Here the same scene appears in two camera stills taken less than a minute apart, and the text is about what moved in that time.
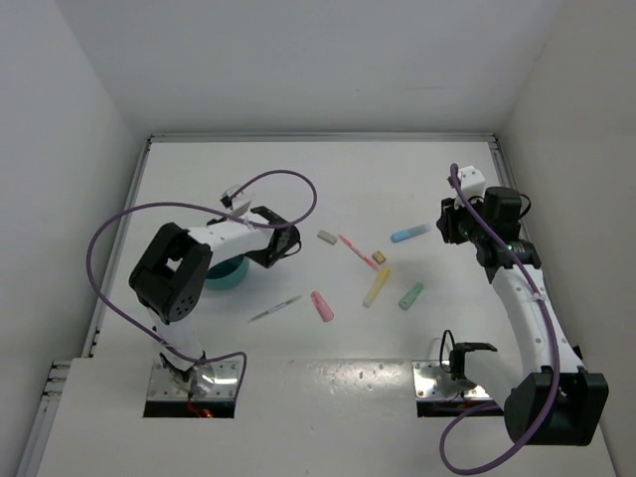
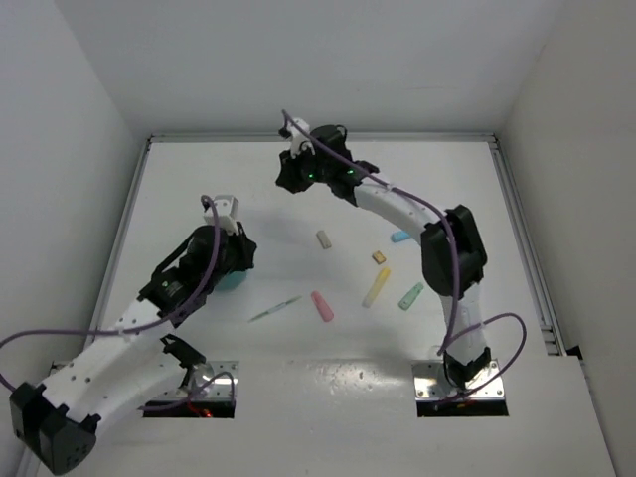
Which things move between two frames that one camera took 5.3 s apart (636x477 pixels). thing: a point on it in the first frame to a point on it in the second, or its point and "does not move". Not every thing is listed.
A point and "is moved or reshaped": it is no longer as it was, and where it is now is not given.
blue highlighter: (413, 232) does not move
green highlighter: (408, 300) does not move
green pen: (274, 308) does not move
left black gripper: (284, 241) to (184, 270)
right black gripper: (446, 223) to (289, 177)
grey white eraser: (327, 237) is moved or reshaped
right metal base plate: (431, 381) does not move
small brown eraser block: (379, 257) does not move
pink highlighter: (325, 311) does not move
